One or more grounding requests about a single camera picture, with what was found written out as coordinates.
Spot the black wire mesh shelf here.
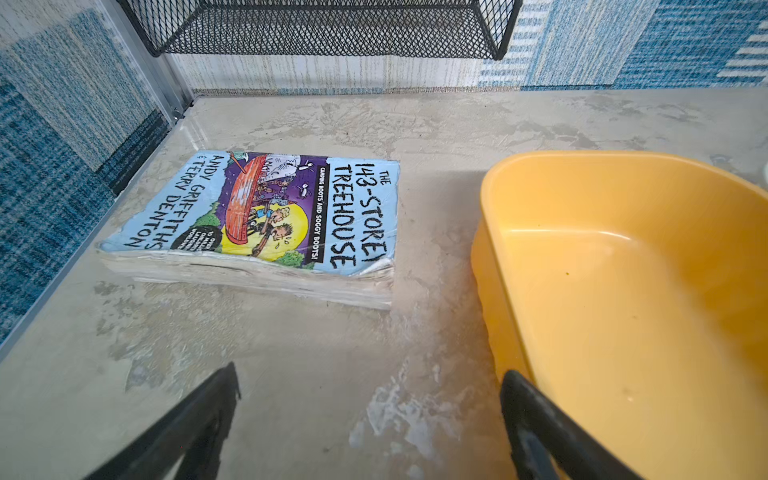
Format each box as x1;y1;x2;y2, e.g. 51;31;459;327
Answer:
119;0;522;60

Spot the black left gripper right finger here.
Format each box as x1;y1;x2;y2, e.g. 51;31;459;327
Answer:
500;370;639;479

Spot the yellow plastic tub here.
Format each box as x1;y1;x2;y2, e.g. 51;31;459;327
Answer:
471;151;767;479

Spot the treehouse paperback book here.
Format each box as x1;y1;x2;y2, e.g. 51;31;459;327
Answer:
98;150;400;310

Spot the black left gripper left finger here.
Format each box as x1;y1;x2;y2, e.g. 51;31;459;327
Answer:
87;362;241;479

